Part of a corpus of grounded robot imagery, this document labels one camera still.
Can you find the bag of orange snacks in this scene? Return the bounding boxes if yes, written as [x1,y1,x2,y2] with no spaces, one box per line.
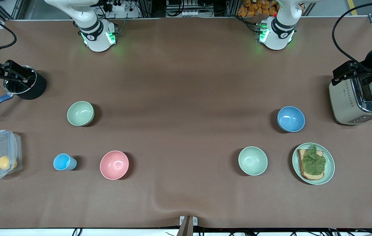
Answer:
[237,0,280,17]

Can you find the white power strip with plugs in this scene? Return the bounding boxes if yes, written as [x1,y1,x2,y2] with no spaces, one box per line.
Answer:
[102,0,140,18]

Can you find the beige and chrome toaster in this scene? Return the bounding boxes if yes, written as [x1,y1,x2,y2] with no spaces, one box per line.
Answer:
[329,77,372,126]

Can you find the toast slice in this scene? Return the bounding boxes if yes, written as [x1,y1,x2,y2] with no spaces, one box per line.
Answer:
[297,149,325,181]

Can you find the blue cup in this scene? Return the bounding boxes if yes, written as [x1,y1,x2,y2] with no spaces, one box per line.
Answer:
[53,153,77,171]

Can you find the black pot with blue handle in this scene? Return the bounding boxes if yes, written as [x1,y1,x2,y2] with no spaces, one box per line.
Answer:
[0,65,47,119]

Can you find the metal table clamp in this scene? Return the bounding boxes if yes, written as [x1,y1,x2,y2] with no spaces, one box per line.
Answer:
[179,216,198,236]

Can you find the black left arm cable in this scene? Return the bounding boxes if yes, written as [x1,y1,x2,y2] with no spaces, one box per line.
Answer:
[332,0,372,74]

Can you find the glass lid with blue knob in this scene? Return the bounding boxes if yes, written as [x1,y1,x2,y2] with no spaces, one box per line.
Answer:
[3,66,38,95]

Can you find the yellow lemon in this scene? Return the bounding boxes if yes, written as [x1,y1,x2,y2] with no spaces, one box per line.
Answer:
[0,155,18,170]

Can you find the long white power strip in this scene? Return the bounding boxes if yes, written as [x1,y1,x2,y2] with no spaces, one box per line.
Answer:
[166,9,214,17]

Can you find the green lettuce leaf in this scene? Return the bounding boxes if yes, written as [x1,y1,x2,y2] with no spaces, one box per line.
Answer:
[302,145,326,175]

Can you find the light green plate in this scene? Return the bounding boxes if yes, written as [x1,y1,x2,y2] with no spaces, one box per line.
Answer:
[292,143,335,186]

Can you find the blue bowl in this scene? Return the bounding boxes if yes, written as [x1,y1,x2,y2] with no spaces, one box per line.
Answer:
[277,106,306,133]

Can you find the pink bowl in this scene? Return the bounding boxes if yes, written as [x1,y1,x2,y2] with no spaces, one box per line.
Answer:
[100,150,130,180]

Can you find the light green bowl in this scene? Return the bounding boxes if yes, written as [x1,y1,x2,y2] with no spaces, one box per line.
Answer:
[238,146,268,176]
[67,101,95,127]

